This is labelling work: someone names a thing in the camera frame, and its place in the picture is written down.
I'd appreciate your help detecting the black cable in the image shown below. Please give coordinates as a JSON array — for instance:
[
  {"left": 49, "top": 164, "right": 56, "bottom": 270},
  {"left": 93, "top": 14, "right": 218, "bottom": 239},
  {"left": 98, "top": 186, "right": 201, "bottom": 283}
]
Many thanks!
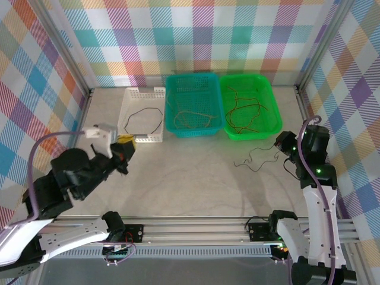
[
  {"left": 124, "top": 107, "right": 164, "bottom": 138},
  {"left": 233, "top": 153, "right": 280, "bottom": 173},
  {"left": 247, "top": 145, "right": 278, "bottom": 163}
]

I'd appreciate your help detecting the yellow cable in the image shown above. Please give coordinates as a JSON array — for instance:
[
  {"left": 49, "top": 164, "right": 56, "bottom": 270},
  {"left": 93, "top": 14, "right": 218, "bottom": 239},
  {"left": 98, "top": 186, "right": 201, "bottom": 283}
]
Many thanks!
[
  {"left": 173, "top": 110, "right": 219, "bottom": 131},
  {"left": 166, "top": 91, "right": 179, "bottom": 115}
]

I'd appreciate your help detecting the white perforated plastic basket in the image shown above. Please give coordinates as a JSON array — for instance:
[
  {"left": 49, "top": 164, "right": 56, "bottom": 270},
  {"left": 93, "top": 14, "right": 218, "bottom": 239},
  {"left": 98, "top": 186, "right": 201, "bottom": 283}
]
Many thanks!
[{"left": 117, "top": 86, "right": 166, "bottom": 144}]

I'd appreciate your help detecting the green perforated plastic basket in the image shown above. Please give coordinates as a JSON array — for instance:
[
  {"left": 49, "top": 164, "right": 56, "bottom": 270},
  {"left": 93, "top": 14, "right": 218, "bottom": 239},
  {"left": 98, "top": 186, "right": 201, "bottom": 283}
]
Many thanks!
[{"left": 219, "top": 74, "right": 283, "bottom": 141}]

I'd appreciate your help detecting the teal perforated plastic basket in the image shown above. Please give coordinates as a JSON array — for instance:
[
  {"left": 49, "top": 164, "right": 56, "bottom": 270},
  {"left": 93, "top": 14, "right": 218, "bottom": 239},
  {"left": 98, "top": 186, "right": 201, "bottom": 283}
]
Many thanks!
[{"left": 164, "top": 72, "right": 226, "bottom": 139}]

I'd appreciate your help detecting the small controller board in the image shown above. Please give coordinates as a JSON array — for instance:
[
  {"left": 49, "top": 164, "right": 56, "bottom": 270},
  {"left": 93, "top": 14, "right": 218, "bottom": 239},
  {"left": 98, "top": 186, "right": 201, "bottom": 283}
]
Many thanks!
[
  {"left": 102, "top": 242, "right": 134, "bottom": 259},
  {"left": 271, "top": 242, "right": 295, "bottom": 256}
]

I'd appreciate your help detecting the right arm lilac cable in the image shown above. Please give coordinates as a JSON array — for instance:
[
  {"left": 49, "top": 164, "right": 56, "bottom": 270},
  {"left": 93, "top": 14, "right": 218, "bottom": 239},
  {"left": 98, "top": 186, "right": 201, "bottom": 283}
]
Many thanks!
[{"left": 273, "top": 115, "right": 339, "bottom": 285}]

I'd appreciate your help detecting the arm lilac cable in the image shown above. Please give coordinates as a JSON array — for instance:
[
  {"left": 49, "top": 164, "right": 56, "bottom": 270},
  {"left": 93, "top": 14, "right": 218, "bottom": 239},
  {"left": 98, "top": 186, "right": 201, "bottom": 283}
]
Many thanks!
[
  {"left": 273, "top": 115, "right": 339, "bottom": 285},
  {"left": 0, "top": 130, "right": 137, "bottom": 267}
]

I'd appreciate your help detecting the left arm lilac cable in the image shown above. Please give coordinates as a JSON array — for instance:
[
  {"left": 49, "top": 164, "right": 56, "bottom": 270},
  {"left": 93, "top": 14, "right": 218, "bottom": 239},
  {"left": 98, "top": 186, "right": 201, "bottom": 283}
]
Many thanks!
[{"left": 0, "top": 130, "right": 137, "bottom": 267}]

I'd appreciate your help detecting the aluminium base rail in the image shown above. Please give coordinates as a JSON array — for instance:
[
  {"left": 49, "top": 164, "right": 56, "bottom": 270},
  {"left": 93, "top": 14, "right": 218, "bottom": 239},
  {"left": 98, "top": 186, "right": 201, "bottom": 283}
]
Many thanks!
[{"left": 50, "top": 215, "right": 360, "bottom": 247}]

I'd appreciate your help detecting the aluminium upright post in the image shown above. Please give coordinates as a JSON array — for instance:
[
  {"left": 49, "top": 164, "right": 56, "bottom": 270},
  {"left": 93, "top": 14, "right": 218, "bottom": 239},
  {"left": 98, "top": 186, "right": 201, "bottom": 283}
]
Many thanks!
[
  {"left": 35, "top": 0, "right": 93, "bottom": 96},
  {"left": 296, "top": 0, "right": 354, "bottom": 93}
]

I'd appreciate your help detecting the grey slotted cable duct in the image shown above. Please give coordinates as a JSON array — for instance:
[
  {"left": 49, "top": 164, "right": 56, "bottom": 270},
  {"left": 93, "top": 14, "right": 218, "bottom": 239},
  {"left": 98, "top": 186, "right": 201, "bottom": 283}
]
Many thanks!
[{"left": 46, "top": 248, "right": 274, "bottom": 259}]

